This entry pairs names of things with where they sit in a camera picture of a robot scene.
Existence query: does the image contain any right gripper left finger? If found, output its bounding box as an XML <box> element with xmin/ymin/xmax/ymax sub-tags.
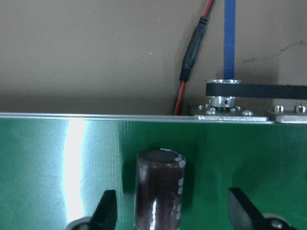
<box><xmin>91</xmin><ymin>190</ymin><xmax>117</xmax><ymax>230</ymax></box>

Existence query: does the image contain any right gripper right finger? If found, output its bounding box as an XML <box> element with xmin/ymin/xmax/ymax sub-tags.
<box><xmin>228</xmin><ymin>188</ymin><xmax>265</xmax><ymax>230</ymax></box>

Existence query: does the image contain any brown cylindrical capacitor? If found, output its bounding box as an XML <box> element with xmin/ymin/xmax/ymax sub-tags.
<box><xmin>134</xmin><ymin>149</ymin><xmax>186</xmax><ymax>230</ymax></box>

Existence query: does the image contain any green conveyor belt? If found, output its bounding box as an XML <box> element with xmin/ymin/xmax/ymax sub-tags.
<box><xmin>0</xmin><ymin>79</ymin><xmax>307</xmax><ymax>230</ymax></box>

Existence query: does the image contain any red black conveyor wire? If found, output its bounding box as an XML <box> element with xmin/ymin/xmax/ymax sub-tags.
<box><xmin>174</xmin><ymin>0</ymin><xmax>215</xmax><ymax>115</ymax></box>

